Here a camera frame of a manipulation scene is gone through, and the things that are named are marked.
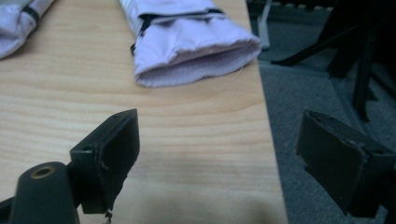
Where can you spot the white desk frame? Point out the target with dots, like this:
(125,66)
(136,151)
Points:
(264,28)

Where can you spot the black metal stand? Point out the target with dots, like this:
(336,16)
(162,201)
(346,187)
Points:
(364,62)

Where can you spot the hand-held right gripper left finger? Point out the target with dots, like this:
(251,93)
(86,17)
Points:
(112,155)

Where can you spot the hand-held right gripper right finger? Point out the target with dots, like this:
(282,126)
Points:
(336,161)

